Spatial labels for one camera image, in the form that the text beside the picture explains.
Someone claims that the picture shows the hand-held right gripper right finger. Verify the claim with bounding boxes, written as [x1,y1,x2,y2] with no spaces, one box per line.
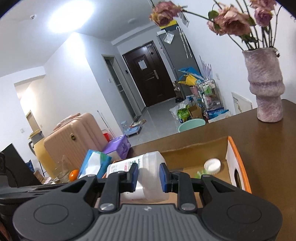
[159,163,244,212]

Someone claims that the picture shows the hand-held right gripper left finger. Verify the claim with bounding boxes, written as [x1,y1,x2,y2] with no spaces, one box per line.
[60,163,139,213]

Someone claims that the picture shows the large white plastic bottle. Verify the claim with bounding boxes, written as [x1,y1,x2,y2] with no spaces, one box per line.
[106,151,170,202]

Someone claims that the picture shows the red cardboard box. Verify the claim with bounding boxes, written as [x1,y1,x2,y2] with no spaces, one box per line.
[98,136,252,205]

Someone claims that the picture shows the white bottle cap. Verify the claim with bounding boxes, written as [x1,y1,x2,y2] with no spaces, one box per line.
[204,158,221,173]

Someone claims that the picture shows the black paper bag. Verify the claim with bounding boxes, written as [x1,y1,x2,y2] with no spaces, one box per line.
[0,143,36,186]

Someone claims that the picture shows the purple plastic box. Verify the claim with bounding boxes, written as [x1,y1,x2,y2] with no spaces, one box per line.
[103,134,131,161]

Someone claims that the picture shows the blue tissue pack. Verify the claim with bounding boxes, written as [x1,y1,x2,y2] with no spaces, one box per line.
[78,149,113,179]

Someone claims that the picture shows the yellow thermos jug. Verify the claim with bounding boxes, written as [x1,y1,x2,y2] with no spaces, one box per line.
[28,131,57,175]

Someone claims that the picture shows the clear glass cup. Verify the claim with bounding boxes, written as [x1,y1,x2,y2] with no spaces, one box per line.
[58,155,73,182]

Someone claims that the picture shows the green plastic basin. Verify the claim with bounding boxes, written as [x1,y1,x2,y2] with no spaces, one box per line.
[179,118,206,133]

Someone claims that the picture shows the pink ribbed suitcase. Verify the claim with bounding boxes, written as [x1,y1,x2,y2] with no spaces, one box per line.
[43,113,108,178]

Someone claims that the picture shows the grey interior door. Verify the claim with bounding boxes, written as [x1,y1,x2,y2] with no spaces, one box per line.
[102,54,144,121]

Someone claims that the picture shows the storage cart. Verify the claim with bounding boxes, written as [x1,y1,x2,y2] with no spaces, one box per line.
[196,79,223,112]

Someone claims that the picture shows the yellow bag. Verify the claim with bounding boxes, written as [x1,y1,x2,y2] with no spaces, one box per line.
[184,75,197,87]

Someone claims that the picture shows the dark brown entrance door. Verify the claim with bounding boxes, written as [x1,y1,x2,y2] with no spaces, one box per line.
[122,41,178,108]

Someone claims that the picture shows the white leaning board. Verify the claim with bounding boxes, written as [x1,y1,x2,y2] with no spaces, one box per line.
[231,91,253,115]

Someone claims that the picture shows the grey refrigerator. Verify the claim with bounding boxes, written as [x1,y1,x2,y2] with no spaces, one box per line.
[157,20,202,78]

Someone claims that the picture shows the pink textured vase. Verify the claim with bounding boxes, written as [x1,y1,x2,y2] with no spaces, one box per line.
[242,47,285,122]

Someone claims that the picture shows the yellow box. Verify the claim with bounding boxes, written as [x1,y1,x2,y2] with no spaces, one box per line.
[160,20,179,30]

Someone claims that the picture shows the dried pink roses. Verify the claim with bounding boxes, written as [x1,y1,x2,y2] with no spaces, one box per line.
[149,0,279,51]

